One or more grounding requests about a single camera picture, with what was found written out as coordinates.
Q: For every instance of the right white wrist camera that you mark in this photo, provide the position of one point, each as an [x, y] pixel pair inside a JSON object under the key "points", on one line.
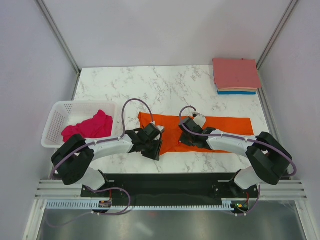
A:
{"points": [[199, 119]]}

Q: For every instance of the magenta t-shirt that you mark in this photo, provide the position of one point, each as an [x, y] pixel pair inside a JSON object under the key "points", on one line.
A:
{"points": [[99, 126]]}

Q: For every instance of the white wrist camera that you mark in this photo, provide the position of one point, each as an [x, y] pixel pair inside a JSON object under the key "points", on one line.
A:
{"points": [[159, 127], [199, 119]]}

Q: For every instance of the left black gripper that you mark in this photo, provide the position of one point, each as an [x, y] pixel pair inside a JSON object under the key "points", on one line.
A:
{"points": [[155, 154]]}

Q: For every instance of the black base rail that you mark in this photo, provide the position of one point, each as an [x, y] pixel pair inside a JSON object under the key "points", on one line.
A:
{"points": [[170, 189]]}

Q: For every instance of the white plastic basket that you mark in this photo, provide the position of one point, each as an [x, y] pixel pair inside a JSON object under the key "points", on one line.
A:
{"points": [[70, 113]]}

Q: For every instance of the aluminium frame post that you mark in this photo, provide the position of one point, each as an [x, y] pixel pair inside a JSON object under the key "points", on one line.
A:
{"points": [[277, 32], [58, 35]]}

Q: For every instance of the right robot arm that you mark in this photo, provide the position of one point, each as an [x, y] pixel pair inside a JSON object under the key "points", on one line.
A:
{"points": [[268, 159]]}

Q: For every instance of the left aluminium frame post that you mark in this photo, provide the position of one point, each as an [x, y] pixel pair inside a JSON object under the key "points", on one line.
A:
{"points": [[58, 35]]}

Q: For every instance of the folded pink t-shirt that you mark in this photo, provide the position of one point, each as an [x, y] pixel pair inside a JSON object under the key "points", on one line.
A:
{"points": [[231, 73]]}

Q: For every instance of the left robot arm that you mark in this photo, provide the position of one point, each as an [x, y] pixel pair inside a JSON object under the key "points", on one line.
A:
{"points": [[72, 160]]}

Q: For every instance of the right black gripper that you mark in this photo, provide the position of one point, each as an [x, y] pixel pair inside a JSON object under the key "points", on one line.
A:
{"points": [[183, 140]]}

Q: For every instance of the folded peach t-shirt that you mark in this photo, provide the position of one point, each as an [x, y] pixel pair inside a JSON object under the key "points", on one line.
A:
{"points": [[237, 89]]}

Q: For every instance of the orange t-shirt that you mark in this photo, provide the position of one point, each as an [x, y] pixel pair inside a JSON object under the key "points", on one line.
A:
{"points": [[172, 132]]}

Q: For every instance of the right aluminium frame post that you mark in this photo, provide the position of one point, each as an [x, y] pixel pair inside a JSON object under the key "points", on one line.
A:
{"points": [[277, 32]]}

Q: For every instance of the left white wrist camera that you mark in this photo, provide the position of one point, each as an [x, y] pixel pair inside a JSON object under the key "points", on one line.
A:
{"points": [[159, 127]]}

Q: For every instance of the white slotted cable duct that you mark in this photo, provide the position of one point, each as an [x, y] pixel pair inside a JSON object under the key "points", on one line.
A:
{"points": [[99, 205]]}

